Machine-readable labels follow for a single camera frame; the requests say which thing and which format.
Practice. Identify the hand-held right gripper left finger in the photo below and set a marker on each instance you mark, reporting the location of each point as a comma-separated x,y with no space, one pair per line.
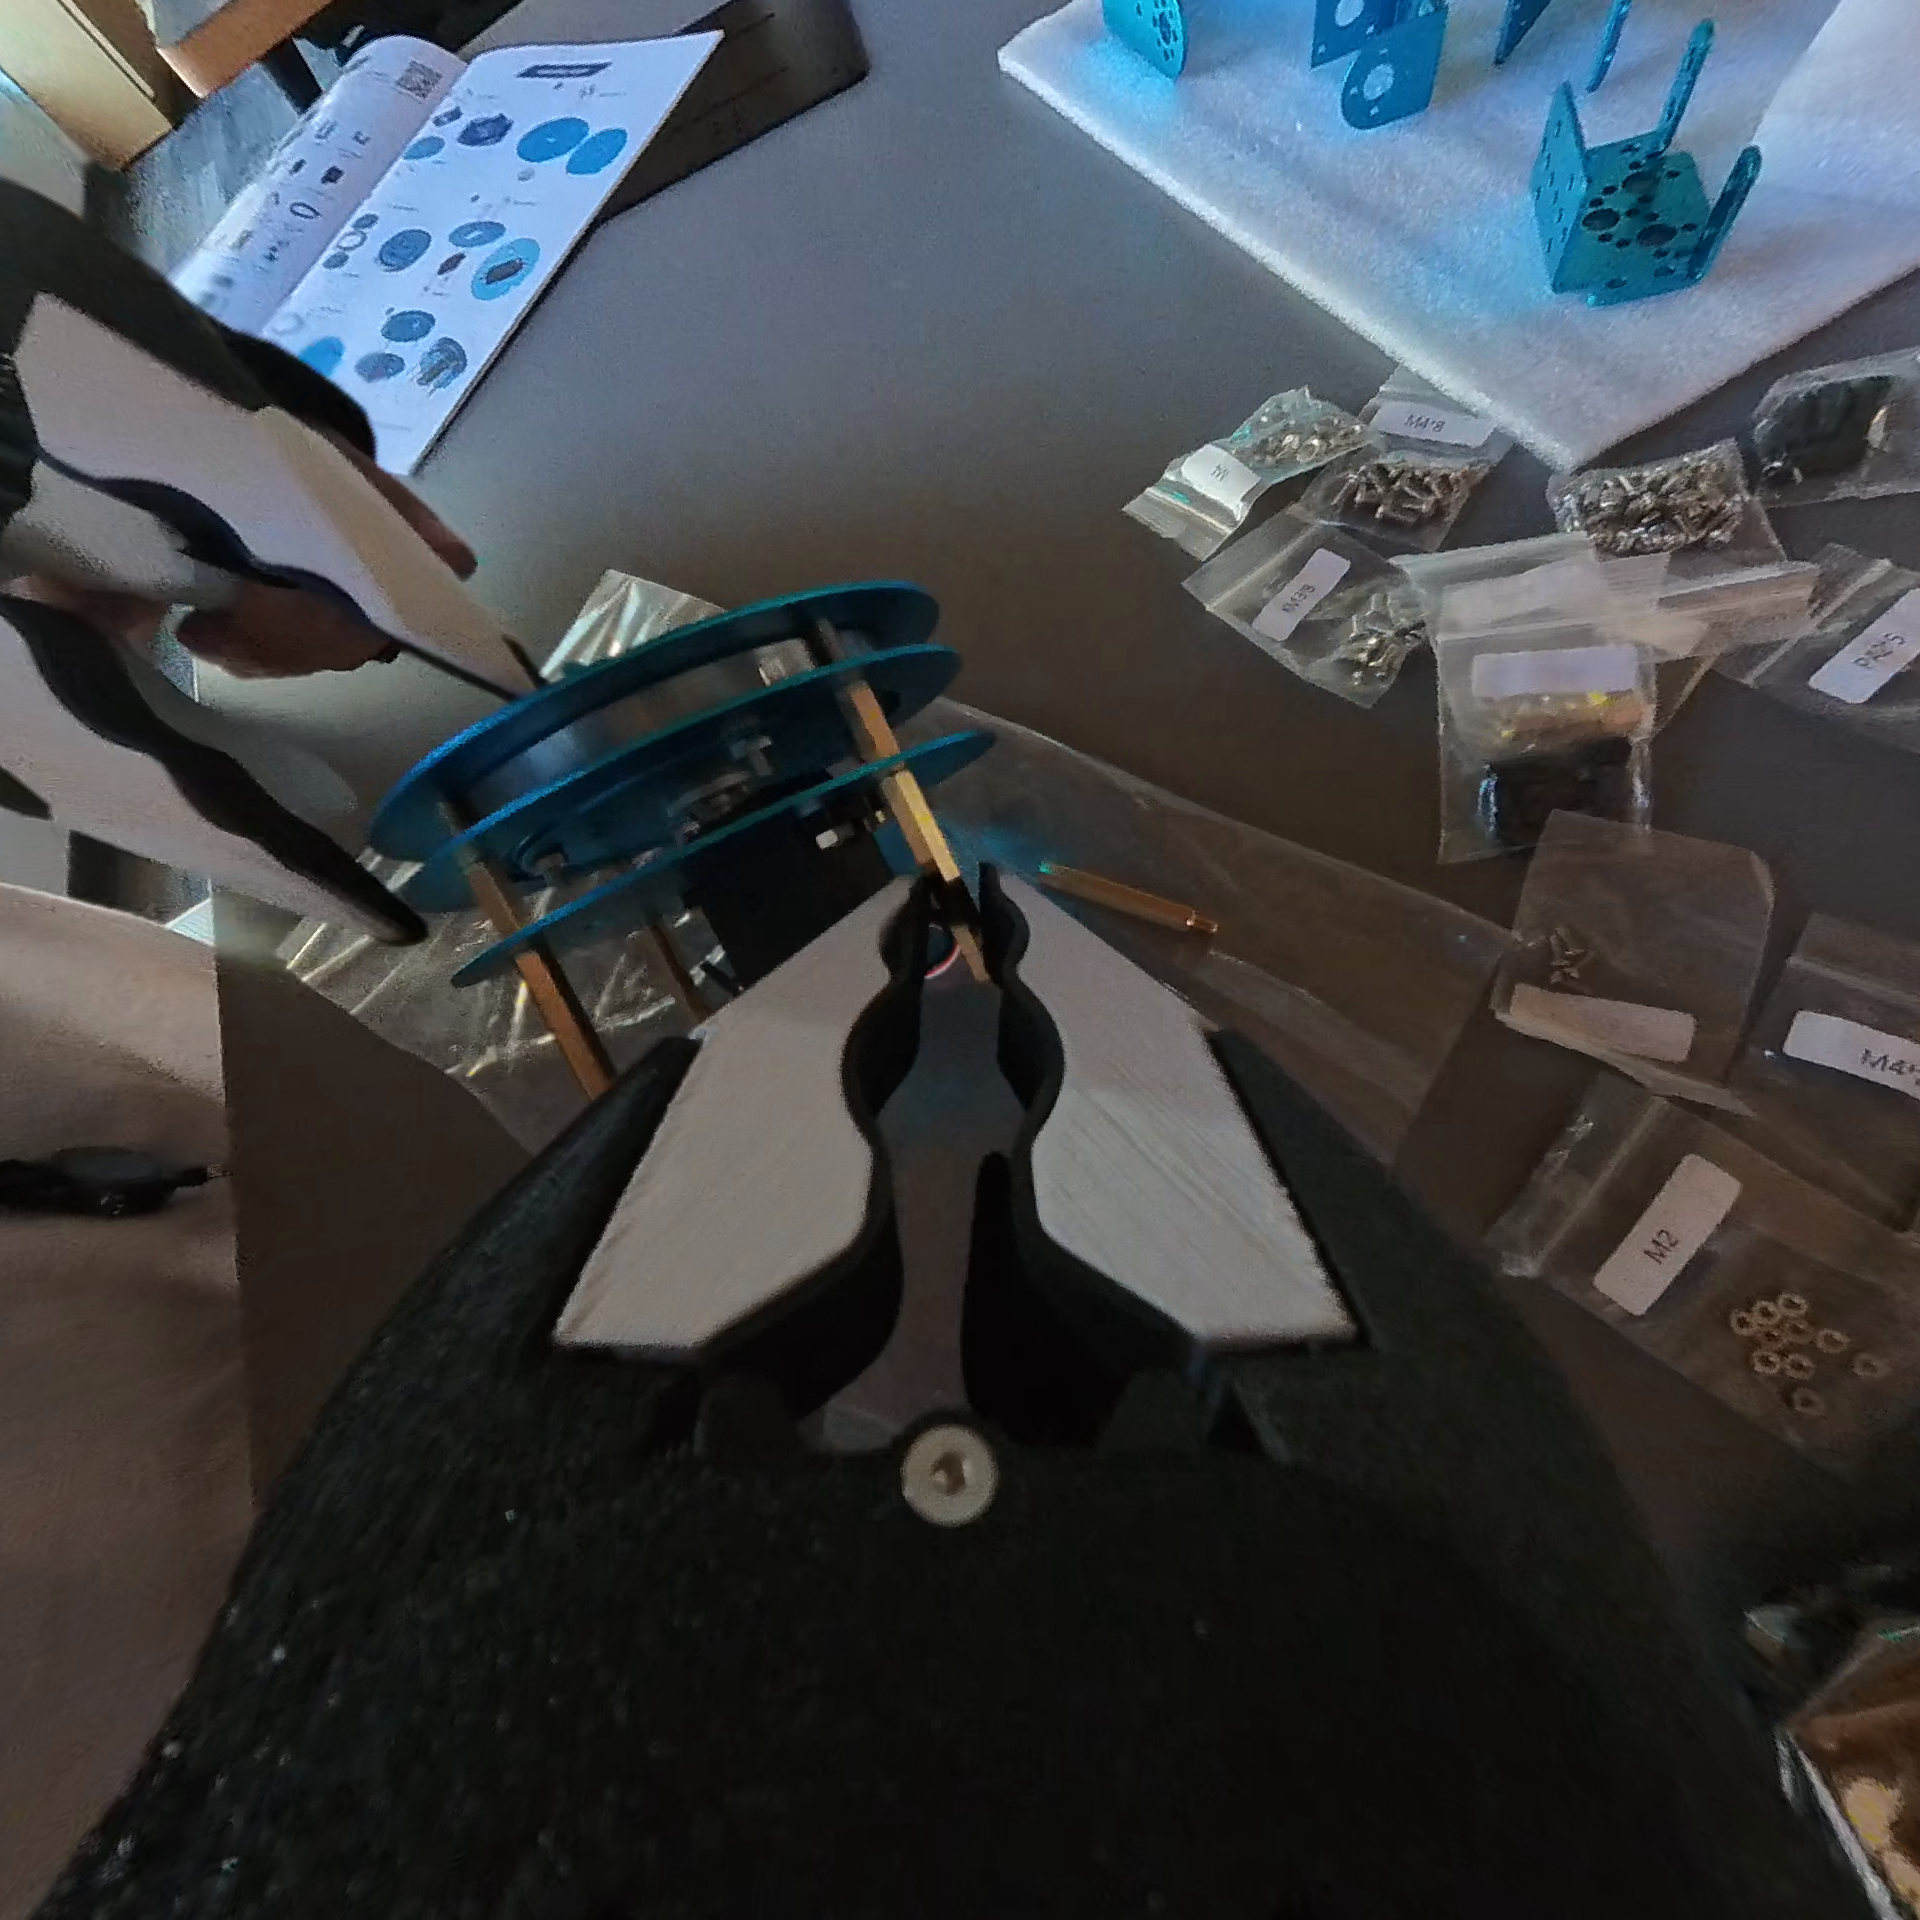
720,1201

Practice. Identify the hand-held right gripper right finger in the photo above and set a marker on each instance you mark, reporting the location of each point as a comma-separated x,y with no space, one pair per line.
1172,1201

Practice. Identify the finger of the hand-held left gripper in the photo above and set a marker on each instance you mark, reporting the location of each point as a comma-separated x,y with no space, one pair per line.
226,480
90,733

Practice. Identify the brass standoff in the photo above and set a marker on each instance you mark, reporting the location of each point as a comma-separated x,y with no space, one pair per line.
1126,897

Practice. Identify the blue round base assembly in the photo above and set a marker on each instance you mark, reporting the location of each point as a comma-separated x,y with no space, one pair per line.
840,612

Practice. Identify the grey desk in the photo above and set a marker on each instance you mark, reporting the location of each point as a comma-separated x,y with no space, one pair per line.
901,375

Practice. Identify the person's left hand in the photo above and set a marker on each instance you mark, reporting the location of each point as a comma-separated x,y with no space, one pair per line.
300,639

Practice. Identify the large clear plastic bag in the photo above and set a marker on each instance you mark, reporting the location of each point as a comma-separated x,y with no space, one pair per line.
1291,885

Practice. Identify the instruction manual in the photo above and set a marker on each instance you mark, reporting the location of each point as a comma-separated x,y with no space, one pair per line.
494,181

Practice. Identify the pile of small screw bags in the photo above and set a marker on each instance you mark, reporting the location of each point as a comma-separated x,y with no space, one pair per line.
1547,749

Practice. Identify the person's light garment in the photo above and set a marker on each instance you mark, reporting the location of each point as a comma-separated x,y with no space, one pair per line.
106,1500

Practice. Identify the black flat case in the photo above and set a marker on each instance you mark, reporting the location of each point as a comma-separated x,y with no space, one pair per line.
796,75

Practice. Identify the white foam sheet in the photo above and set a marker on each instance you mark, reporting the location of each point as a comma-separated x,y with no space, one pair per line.
1350,269

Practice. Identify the blue long U bracket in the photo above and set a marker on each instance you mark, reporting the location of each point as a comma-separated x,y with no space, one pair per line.
1635,224

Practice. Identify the blue small bracket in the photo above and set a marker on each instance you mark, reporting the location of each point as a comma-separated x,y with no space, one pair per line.
1372,75

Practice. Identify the blue multi-hole bracket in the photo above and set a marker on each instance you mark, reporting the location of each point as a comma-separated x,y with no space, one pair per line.
1560,29

